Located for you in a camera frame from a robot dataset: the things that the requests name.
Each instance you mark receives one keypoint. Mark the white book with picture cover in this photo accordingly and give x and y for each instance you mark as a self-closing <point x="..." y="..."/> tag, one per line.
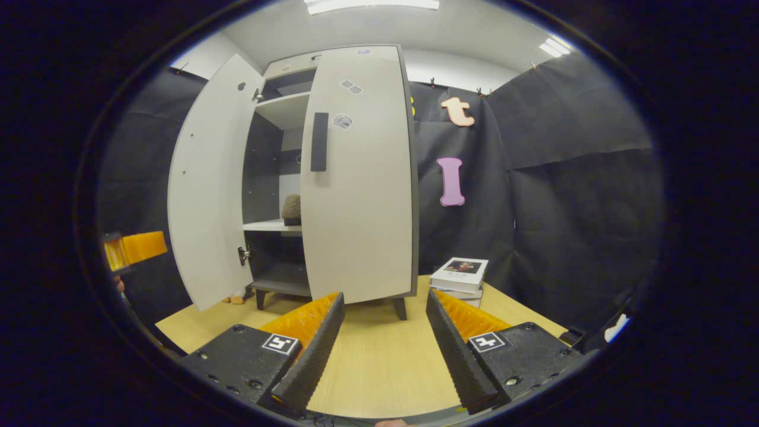
<point x="459" y="273"/>

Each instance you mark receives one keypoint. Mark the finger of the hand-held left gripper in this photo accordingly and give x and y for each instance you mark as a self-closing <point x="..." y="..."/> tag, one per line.
<point x="142" y="248"/>

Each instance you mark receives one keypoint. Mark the large ceiling light panel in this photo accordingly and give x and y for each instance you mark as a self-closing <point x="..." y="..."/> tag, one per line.
<point x="370" y="5"/>

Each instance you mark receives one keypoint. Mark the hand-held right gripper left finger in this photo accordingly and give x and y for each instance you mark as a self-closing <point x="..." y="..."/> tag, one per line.
<point x="314" y="356"/>

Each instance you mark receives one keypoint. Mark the small tan object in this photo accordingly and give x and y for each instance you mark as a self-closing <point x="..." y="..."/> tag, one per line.
<point x="233" y="299"/>

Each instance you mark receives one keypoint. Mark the brown fuzzy shoe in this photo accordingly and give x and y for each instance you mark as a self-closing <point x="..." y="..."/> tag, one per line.
<point x="292" y="207"/>

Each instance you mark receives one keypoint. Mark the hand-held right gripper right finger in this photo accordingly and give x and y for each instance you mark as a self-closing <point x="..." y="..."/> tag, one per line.
<point x="456" y="356"/>

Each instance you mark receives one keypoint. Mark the small ceiling light panel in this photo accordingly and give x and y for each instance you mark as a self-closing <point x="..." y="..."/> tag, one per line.
<point x="554" y="47"/>

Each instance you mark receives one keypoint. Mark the white grey shoe cabinet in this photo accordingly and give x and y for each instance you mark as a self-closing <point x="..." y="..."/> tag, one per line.
<point x="284" y="110"/>

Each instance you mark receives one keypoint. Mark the white shoe cabinet door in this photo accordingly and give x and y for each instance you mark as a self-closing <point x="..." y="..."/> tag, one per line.
<point x="207" y="196"/>
<point x="362" y="207"/>

